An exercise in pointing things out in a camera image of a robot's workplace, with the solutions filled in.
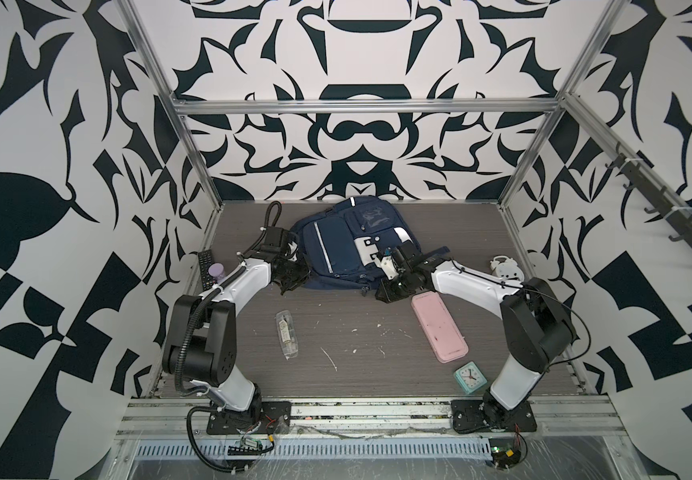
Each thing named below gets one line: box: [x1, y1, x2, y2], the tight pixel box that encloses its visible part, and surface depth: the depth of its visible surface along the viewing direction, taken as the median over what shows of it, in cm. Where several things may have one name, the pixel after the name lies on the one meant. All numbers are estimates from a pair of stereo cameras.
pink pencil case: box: [410, 291, 469, 364], surface depth 89 cm
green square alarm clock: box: [453, 361, 488, 395], surface depth 81 cm
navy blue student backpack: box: [290, 195, 450, 298], surface depth 103 cm
